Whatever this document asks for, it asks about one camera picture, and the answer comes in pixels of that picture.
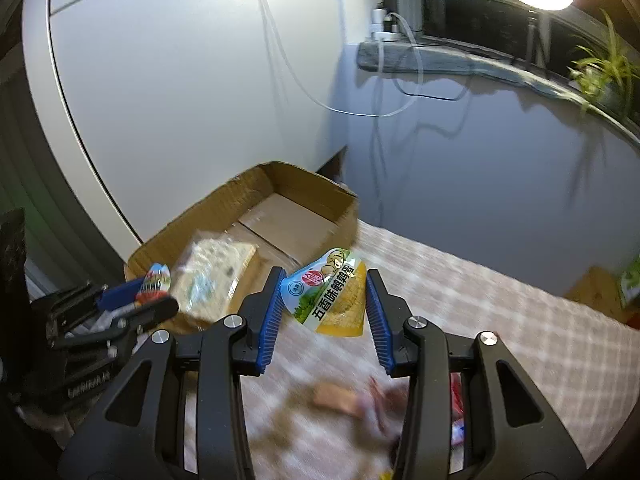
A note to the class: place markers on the white wardrobe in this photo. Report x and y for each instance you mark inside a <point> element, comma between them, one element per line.
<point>175,110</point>

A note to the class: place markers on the green spider plant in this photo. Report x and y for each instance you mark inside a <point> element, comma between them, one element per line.
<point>600,72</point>

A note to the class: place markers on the small blue and red packet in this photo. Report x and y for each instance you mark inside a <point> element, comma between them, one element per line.
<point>157,280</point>

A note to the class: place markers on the brown snack piece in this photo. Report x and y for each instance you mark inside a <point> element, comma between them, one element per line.
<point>336,397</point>

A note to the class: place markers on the red snack packet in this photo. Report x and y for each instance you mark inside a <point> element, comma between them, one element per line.
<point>457,410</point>

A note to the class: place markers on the yellow and blue snack pouch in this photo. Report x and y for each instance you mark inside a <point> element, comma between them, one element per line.
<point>330,295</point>

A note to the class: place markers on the window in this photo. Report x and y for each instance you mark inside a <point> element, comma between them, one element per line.
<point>475,15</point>

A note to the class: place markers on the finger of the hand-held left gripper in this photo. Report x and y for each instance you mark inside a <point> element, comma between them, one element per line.
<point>122,294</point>
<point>152,312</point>

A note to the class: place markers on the cardboard box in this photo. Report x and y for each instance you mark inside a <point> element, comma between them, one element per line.
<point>295,200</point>

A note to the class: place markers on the white power strip with chargers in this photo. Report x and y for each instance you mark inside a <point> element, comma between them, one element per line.
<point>382,25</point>

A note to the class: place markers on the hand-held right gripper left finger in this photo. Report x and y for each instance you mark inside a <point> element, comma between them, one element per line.
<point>270,312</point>

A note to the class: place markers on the clear cracker packet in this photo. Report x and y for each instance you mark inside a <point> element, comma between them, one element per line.
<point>215,270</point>

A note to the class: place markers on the grey stone window sill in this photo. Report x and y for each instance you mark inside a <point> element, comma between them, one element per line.
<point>450,60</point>

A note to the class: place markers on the checkered blanket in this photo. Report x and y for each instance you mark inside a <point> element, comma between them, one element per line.
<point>500,335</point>

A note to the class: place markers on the pink snack wrapper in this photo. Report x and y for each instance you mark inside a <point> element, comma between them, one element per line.
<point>382,402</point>

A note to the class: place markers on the green snack bag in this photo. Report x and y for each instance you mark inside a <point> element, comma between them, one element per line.
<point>631,280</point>

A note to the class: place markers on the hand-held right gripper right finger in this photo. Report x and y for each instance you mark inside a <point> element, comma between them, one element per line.
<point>378,317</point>

